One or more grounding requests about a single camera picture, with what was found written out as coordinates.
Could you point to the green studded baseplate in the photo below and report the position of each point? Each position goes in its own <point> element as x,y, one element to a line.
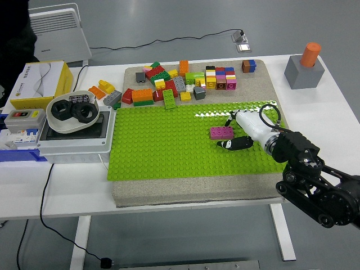
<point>168,146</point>

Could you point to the dark green flat brick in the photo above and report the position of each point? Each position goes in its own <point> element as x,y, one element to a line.
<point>143,103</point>

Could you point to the dark green studded brick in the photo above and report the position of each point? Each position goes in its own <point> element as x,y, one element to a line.
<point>160,77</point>

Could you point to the white table leg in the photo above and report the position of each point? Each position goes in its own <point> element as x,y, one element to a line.
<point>282,233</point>
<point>80,242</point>

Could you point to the blue plastic bin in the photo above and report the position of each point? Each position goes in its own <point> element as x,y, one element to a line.
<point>17,156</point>

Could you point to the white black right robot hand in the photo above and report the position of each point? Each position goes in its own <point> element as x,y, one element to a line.
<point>253,126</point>

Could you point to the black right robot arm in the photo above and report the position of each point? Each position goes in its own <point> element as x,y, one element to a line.
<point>306,174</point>

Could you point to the tiny dark green brick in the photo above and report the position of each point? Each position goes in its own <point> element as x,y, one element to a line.
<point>117,106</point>

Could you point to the yellow brick with print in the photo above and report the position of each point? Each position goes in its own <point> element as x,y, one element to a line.
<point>200,82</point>

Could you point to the black white yellow brick stack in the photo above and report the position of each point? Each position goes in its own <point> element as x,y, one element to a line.
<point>210,78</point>

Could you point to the small yellow square brick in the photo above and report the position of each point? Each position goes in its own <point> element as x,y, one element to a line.
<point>185,96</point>

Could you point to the grey push-button switch box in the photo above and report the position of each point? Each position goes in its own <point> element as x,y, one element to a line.
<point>24,118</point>

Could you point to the white bowl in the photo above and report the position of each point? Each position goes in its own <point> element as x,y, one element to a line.
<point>67,126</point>

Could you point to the white blue circuit breaker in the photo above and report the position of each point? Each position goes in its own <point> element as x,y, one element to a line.
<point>19,137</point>

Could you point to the large black hex nut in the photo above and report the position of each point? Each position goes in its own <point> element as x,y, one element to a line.
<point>77,114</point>
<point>56,111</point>

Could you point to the small black circuit module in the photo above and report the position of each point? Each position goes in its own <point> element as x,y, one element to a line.
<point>79,98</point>

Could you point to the white panel heater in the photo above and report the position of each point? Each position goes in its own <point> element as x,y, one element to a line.
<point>62,33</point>

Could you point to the grey-brown table mat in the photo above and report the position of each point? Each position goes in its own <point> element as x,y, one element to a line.
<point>197,191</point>

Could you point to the tall orange brick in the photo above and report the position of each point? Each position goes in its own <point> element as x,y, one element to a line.
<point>184,68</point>

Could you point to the blue red white magenta stack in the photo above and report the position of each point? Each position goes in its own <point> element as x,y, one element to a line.
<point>230,78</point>

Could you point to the large lime green brick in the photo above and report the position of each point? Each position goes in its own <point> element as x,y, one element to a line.
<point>194,76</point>

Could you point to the grey metal base plate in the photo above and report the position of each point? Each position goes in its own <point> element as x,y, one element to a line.
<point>191,265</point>

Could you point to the yellow white tissue box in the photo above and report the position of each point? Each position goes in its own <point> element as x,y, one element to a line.
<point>42,81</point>

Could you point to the red blue pink brown stack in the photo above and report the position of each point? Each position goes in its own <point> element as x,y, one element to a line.
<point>220,78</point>

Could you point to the grey electrical junction box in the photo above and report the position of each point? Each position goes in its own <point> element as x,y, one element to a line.
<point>76,146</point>

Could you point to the white left table leg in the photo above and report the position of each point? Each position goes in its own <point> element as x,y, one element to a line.
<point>80,242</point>

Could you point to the small dark green brick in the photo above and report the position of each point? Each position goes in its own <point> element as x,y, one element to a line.
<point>155,65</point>

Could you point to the orange cylinder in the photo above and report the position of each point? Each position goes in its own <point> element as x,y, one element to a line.
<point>310,54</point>

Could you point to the brown blue brick row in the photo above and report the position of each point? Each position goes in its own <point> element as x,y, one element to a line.
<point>248,66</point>

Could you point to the magenta square toy brick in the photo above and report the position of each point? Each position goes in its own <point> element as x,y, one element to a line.
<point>216,133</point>
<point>227,132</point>

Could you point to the dark grey slope brick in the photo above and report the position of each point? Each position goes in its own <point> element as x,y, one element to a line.
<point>199,93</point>

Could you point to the black plug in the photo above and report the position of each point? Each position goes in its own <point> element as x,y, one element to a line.
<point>107,263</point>

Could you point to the silver floor socket plate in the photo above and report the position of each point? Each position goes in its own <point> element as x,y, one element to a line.
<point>244,47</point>

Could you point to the floor socket with plug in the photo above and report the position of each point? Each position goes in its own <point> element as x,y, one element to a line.
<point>239,36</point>

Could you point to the light grey long brick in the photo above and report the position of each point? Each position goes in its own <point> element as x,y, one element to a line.
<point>179,83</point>

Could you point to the red slope brick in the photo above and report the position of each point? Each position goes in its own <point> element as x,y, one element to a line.
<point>127,96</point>

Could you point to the grey block holder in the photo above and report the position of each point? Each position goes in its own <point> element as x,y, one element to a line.
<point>303,77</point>

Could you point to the large red brick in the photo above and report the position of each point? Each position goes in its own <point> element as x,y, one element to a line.
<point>154,72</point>

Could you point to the white right table leg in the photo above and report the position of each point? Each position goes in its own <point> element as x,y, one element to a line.
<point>282,233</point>

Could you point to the red studded brick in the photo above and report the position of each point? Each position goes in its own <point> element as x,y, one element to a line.
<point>171,84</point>

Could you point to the small white brick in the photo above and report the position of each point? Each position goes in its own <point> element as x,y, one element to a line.
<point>190,88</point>

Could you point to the pink white brick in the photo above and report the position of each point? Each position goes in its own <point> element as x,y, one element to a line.
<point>147,68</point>

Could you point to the lime green flat brick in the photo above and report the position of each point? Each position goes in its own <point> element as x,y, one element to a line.
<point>170,98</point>

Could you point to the orange flat brick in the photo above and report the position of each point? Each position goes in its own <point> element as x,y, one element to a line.
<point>96,92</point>

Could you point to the orange long brick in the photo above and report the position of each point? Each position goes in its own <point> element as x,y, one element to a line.
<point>142,95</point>

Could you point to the yellow stepped brick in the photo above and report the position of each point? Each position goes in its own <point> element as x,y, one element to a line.
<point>106,85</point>

